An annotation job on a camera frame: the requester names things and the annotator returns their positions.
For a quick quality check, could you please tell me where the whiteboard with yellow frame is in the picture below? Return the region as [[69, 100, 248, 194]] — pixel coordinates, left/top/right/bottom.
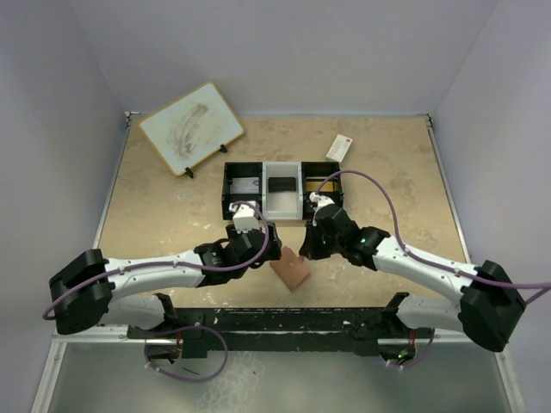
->
[[139, 82, 245, 176]]

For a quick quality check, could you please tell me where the gold card with stripe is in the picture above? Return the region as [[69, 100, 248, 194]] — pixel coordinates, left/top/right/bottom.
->
[[305, 180, 335, 192]]

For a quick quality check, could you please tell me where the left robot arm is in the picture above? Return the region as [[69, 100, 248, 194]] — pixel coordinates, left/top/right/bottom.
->
[[42, 222, 282, 337]]

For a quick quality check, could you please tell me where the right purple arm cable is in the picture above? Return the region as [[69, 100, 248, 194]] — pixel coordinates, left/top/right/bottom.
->
[[313, 170, 551, 307]]

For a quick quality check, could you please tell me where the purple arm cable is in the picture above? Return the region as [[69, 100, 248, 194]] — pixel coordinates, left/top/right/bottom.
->
[[41, 201, 276, 322], [313, 170, 551, 307]]

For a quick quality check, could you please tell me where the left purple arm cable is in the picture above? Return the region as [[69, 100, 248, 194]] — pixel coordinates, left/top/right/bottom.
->
[[41, 201, 276, 322]]

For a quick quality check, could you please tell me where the black plastic bin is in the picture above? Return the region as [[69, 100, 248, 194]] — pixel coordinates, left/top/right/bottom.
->
[[221, 162, 263, 220], [301, 162, 344, 220]]

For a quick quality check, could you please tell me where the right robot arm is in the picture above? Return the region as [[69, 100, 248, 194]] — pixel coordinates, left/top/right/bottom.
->
[[300, 205, 526, 353]]

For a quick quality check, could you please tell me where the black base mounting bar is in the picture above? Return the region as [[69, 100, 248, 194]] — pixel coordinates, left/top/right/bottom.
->
[[127, 307, 430, 359]]

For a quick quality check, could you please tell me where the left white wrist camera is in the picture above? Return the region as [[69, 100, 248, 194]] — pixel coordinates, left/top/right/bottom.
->
[[229, 201, 260, 234]]

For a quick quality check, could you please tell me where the black card in white bin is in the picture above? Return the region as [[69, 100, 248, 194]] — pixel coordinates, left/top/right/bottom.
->
[[268, 176, 297, 194]]

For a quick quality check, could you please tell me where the silver card in left bin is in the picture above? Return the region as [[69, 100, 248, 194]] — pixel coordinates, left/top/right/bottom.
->
[[229, 177, 260, 194]]

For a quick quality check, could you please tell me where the white red paper box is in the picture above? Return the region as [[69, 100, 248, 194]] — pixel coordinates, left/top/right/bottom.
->
[[325, 134, 353, 163]]

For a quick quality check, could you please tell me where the black left plastic bin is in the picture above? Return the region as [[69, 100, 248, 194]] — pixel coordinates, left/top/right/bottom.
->
[[221, 162, 263, 220]]

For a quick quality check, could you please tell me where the purple base cable loop left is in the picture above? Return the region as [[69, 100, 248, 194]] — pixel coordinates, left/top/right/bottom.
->
[[144, 324, 229, 383]]

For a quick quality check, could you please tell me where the white plastic bin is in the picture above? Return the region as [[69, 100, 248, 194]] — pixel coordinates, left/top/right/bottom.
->
[[262, 162, 303, 221]]

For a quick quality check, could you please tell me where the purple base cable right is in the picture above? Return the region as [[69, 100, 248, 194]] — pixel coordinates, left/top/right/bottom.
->
[[385, 330, 436, 371]]

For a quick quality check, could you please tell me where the pink leather card holder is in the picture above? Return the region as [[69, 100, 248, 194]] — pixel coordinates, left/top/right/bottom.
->
[[269, 246, 311, 292]]

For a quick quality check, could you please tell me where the black right plastic bin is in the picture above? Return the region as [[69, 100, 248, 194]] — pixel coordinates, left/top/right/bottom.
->
[[301, 162, 344, 220]]

